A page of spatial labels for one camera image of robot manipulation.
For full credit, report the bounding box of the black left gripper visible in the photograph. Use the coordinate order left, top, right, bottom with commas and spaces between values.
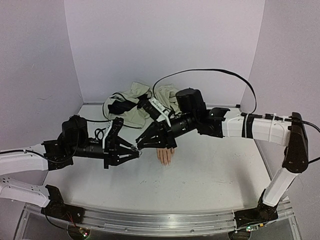
70, 136, 140, 170

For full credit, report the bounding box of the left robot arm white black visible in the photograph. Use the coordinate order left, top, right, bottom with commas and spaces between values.
0, 115, 141, 219

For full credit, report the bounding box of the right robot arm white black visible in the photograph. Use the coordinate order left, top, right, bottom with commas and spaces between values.
136, 88, 309, 227

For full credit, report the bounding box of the mannequin hand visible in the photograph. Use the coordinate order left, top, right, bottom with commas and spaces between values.
156, 148, 176, 167

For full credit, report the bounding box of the beige jacket with black lining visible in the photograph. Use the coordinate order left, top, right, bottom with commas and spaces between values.
102, 82, 181, 129

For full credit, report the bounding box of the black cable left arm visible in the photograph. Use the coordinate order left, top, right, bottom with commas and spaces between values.
84, 119, 111, 141

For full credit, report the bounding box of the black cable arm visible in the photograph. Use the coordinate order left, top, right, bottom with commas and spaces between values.
152, 68, 258, 115
84, 119, 111, 141

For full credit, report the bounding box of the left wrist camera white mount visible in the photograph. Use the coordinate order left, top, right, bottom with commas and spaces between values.
103, 120, 113, 140

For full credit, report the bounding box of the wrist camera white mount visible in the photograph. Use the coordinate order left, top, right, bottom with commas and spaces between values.
103, 120, 113, 140
149, 97, 171, 127

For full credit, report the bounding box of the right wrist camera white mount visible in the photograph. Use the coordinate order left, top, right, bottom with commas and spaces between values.
149, 97, 171, 127

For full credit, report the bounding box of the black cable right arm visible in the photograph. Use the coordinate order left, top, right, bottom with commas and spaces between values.
152, 68, 258, 115

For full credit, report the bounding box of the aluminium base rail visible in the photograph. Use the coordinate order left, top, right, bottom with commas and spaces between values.
14, 192, 301, 240

